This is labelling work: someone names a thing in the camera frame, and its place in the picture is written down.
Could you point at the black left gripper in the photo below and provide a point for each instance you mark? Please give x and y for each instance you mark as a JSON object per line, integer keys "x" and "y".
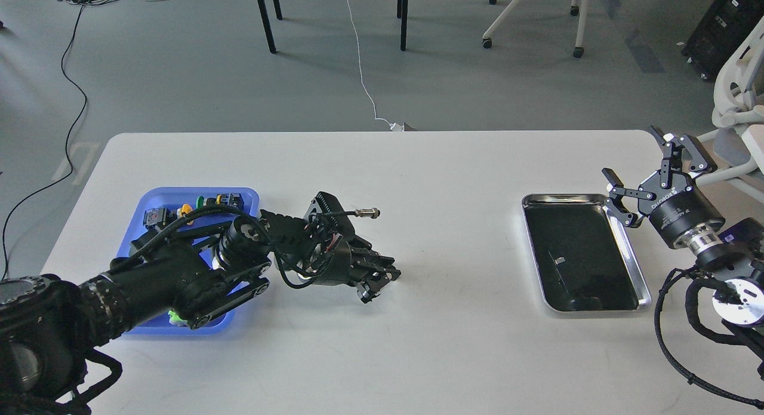
{"x": 351, "y": 263}

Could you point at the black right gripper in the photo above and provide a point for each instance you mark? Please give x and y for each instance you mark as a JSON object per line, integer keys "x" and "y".
{"x": 669, "y": 197}

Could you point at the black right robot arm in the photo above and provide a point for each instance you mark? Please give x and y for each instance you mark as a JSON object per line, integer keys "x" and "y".
{"x": 724, "y": 302}

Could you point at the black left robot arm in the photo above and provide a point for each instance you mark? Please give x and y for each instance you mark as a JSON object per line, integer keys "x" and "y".
{"x": 199, "y": 263}

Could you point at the silver metal tray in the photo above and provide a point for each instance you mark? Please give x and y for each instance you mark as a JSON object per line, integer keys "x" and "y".
{"x": 586, "y": 266}

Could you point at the white office chair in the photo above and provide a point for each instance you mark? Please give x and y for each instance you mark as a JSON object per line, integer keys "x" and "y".
{"x": 737, "y": 116}

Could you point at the black equipment case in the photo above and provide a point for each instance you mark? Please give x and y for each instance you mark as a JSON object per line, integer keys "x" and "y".
{"x": 719, "y": 33}

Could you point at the black red connector block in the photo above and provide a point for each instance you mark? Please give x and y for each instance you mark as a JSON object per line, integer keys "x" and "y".
{"x": 158, "y": 216}

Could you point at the white green push button switch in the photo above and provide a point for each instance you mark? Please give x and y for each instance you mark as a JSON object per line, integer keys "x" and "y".
{"x": 175, "y": 319}

